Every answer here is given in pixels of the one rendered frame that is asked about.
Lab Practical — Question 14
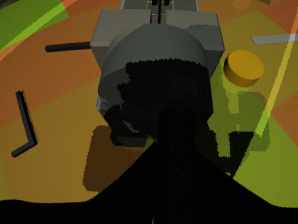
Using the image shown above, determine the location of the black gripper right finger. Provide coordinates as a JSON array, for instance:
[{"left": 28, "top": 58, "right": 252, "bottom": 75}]
[{"left": 196, "top": 151, "right": 298, "bottom": 224}]

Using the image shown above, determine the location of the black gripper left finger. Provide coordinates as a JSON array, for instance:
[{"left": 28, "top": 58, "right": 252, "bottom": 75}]
[{"left": 0, "top": 141, "right": 157, "bottom": 224}]

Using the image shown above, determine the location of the black l-shaped bar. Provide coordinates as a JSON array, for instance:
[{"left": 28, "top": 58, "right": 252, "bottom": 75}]
[
  {"left": 11, "top": 91, "right": 36, "bottom": 157},
  {"left": 45, "top": 41, "right": 92, "bottom": 52}
]

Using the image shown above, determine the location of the yellow short cylinder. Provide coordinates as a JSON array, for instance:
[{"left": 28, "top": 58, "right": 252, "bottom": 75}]
[{"left": 223, "top": 49, "right": 265, "bottom": 87}]

